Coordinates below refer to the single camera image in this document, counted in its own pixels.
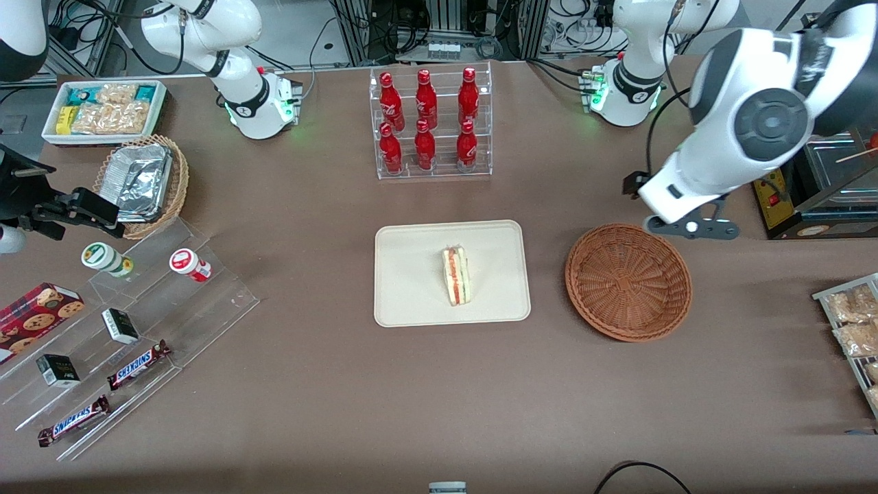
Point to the silver foil container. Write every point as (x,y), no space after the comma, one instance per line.
(140,182)

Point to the clear acrylic bottle rack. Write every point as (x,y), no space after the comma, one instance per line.
(446,103)

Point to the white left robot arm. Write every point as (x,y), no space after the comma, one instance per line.
(754,62)

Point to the red cola bottle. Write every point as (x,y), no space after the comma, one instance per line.
(389,99)
(391,151)
(426,96)
(466,147)
(468,92)
(425,147)

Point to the wooden skewer stick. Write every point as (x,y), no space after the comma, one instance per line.
(857,155)

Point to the clear nut snack packet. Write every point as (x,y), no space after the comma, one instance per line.
(872,372)
(874,396)
(849,307)
(857,338)

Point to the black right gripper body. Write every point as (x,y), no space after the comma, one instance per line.
(15,193)

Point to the clear cracker packet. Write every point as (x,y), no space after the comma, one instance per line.
(96,120)
(134,116)
(118,92)

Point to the small black carton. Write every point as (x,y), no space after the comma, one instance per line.
(120,326)
(58,370)

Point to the steel food pan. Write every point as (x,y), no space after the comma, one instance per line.
(833,161)

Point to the clear acrylic stepped stand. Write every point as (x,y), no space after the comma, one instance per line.
(206,309)

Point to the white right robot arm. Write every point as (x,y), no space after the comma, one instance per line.
(240,75)

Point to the green lid sunflower jar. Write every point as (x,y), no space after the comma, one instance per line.
(106,259)

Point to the white plastic snack bin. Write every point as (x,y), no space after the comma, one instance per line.
(103,140)

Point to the yellow snack packet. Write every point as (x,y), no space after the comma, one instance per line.
(65,119)

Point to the triangular sandwich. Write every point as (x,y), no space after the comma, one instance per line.
(456,274)

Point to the cream rectangular tray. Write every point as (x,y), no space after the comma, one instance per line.
(411,288)

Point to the black hot food appliance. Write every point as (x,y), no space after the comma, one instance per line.
(823,219)

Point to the light wicker basket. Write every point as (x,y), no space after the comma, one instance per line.
(177,185)

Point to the brown wicker basket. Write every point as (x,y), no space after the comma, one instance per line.
(627,281)

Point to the teal snack packet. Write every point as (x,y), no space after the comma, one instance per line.
(81,96)
(146,92)

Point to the metal snack rack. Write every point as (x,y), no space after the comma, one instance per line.
(854,370)

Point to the Snickers chocolate bar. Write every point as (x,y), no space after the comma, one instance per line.
(72,420)
(137,363)

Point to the red lid white jar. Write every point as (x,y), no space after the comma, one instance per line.
(188,264)

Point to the red tartan cookie box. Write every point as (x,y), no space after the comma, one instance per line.
(34,315)

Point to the aluminium frame rack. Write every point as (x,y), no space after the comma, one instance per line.
(357,34)

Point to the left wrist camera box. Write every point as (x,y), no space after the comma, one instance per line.
(634,185)

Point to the white power strip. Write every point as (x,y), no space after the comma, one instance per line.
(444,51)

